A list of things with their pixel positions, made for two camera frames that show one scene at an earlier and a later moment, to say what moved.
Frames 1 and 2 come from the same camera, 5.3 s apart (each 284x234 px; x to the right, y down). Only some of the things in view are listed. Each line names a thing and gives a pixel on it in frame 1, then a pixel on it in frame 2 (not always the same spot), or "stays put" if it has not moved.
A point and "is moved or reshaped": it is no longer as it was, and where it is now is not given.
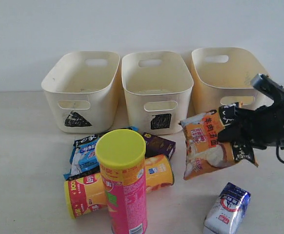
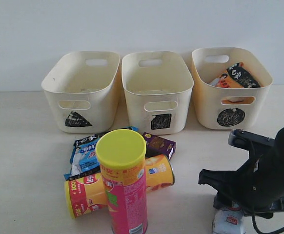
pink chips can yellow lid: [120, 154] stays put
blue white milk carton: [228, 212] is moved or reshaped
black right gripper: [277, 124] → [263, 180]
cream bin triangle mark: [82, 90] stays put
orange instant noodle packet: [204, 152] → [236, 77]
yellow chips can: [86, 194] stays put
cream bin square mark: [158, 86] stays put
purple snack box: [155, 146] stays put
